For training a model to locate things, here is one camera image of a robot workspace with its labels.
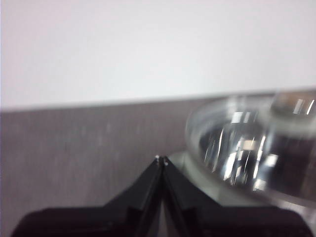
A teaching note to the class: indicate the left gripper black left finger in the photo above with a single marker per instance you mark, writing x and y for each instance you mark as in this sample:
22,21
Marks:
98,222

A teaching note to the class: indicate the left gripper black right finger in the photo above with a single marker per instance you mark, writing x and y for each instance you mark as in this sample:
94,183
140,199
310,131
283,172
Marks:
234,222

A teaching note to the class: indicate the glass lid with green knob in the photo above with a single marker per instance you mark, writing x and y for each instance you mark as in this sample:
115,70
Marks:
247,138

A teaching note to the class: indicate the pale green electric steamer pot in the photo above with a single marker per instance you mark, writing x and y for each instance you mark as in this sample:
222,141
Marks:
187,168

